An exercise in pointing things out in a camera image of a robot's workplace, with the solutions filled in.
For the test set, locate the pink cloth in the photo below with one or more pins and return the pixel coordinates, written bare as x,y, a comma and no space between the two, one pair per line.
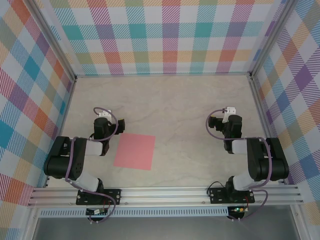
135,152

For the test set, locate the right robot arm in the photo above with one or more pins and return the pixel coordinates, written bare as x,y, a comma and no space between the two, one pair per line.
275,162

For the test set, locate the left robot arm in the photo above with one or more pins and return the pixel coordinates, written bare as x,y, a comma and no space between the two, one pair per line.
62,162

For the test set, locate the grey metal panel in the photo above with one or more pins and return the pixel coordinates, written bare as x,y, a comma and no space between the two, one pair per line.
162,230

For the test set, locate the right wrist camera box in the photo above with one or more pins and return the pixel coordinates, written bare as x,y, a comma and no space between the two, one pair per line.
230,110

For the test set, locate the aluminium side floor rail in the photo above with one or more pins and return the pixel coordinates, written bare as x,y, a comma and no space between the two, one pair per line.
262,112
65,112

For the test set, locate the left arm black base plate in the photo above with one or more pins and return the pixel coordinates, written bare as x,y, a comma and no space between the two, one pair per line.
117,193

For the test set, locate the aluminium back floor rail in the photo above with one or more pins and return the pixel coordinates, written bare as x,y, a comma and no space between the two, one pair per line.
162,74

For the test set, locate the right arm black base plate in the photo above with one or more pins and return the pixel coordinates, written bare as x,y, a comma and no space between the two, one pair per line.
217,196

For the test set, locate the aluminium mounting rail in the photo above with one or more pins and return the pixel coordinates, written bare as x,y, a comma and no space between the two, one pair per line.
162,195

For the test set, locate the aluminium corner post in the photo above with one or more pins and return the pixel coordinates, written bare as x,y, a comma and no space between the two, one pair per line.
55,40
269,37

